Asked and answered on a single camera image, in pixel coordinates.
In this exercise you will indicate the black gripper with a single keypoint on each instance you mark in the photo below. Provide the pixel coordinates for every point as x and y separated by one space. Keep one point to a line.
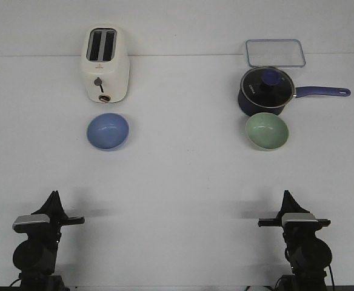
50 235
294 234

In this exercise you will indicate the green bowl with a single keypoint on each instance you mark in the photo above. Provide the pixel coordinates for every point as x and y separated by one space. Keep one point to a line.
266 131

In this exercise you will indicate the blue bowl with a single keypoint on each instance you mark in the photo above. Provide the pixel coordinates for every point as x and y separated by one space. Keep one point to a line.
108 131

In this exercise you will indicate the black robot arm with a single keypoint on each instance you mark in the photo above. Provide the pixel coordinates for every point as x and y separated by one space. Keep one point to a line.
307 255
36 256

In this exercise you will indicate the dark blue saucepan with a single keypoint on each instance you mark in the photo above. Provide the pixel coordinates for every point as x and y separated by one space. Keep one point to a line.
250 109

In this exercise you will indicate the glass pot lid blue knob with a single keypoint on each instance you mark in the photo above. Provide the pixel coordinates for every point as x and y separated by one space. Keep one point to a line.
267 87

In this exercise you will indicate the clear rectangular container lid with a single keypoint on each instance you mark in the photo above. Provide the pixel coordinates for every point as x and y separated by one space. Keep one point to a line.
283 53

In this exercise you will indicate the white two-slot toaster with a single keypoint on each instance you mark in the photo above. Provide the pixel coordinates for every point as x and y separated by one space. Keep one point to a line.
105 64

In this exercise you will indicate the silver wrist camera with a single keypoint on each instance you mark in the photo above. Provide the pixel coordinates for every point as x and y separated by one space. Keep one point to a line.
298 218
27 223

